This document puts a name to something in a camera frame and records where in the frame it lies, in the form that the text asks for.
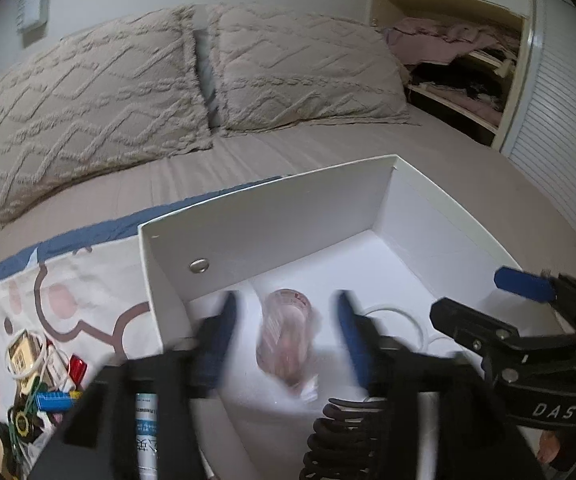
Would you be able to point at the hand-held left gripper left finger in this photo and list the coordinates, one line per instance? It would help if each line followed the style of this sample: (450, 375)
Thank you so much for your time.
(220, 345)

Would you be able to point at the white cardboard box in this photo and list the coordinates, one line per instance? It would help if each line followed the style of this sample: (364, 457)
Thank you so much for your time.
(293, 220)

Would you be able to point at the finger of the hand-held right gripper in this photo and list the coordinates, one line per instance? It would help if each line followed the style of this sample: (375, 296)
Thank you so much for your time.
(523, 282)
(468, 322)

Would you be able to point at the white louvered closet door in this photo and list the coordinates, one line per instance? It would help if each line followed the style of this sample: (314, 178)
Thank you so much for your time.
(563, 110)

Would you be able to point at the small tan square box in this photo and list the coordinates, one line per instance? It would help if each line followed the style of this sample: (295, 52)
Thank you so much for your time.
(25, 352)

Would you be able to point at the person's right hand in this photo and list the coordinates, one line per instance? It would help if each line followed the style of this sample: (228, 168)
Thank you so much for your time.
(555, 447)

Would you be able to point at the brown hair claw clip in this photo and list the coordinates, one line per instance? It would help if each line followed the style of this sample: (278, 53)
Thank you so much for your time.
(343, 440)

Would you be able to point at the clear cup with pink contents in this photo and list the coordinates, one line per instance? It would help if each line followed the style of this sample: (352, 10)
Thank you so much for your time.
(283, 340)

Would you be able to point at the grey pillow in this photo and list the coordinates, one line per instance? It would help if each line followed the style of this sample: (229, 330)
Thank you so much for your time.
(205, 70)

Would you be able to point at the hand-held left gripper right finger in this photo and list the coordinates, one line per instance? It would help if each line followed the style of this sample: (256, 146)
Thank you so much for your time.
(355, 345)

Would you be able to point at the blue ridged block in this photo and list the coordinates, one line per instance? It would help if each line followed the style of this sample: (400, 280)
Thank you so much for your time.
(57, 401)

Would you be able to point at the printed blanket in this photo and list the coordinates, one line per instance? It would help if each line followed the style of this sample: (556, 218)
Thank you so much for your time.
(67, 285)

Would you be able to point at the cream closet shelf unit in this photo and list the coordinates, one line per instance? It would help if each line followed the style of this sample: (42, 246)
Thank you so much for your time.
(383, 5)

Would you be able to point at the beige textured pillow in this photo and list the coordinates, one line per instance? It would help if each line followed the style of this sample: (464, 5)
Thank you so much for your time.
(298, 60)
(82, 95)

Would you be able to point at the small red box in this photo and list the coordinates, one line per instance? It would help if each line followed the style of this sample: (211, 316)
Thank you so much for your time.
(77, 370)

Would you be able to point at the dark clothes pile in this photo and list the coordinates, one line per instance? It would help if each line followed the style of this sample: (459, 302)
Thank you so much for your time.
(458, 82)

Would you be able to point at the bed with beige sheet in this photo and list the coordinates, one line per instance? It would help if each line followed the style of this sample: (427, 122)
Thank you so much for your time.
(318, 155)

